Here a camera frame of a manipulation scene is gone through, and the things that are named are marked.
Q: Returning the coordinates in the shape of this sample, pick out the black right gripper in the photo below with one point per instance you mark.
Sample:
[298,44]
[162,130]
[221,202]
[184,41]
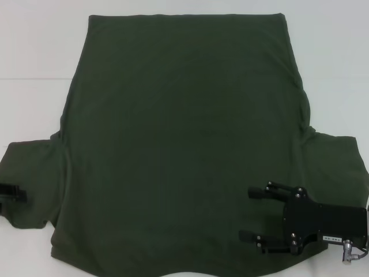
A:
[323,223]

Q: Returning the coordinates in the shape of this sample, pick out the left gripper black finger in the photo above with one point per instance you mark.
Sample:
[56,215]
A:
[13,192]

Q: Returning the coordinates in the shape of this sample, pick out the dark green shirt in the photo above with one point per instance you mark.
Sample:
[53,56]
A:
[178,130]

